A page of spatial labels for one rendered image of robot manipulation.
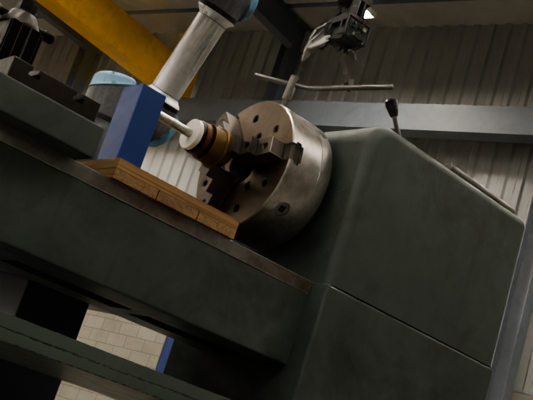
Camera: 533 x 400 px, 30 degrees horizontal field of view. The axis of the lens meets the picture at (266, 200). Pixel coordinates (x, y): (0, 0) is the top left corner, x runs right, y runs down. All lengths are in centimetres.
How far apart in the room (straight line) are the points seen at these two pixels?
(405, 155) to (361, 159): 12
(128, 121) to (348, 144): 52
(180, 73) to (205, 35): 12
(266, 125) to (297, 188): 18
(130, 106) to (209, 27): 74
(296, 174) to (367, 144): 19
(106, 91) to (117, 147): 66
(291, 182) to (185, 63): 72
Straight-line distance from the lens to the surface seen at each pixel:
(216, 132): 213
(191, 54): 272
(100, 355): 168
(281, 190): 210
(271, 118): 221
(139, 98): 203
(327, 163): 218
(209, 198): 218
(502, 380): 1252
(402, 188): 225
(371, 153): 219
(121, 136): 201
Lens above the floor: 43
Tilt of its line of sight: 15 degrees up
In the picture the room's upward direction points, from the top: 18 degrees clockwise
